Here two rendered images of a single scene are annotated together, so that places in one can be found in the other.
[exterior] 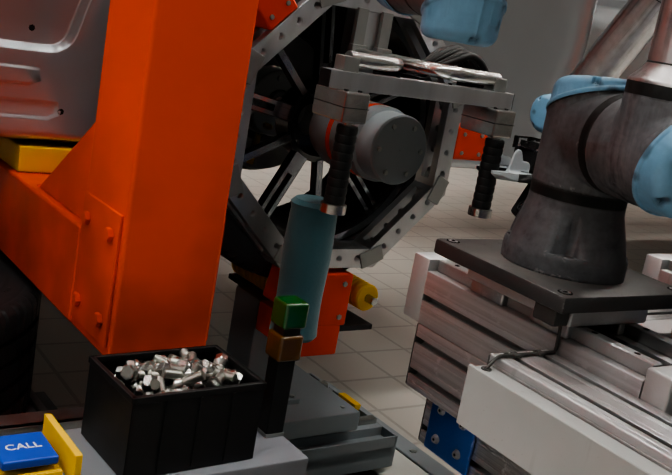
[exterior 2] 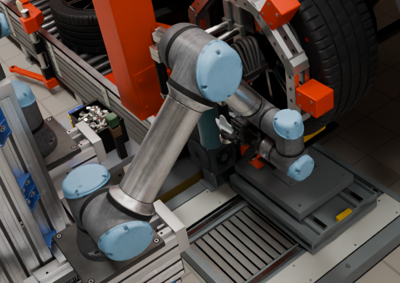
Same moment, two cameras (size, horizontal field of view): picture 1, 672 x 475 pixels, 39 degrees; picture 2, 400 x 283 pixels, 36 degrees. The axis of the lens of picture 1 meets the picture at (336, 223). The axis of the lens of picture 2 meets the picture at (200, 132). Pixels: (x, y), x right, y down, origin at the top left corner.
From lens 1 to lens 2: 2.69 m
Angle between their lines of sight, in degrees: 88
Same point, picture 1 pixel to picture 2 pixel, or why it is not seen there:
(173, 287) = (126, 92)
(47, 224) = not seen: hidden behind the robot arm
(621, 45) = not seen: hidden behind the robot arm
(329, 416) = (284, 202)
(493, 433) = not seen: outside the picture
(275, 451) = (109, 161)
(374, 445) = (300, 234)
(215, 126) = (115, 41)
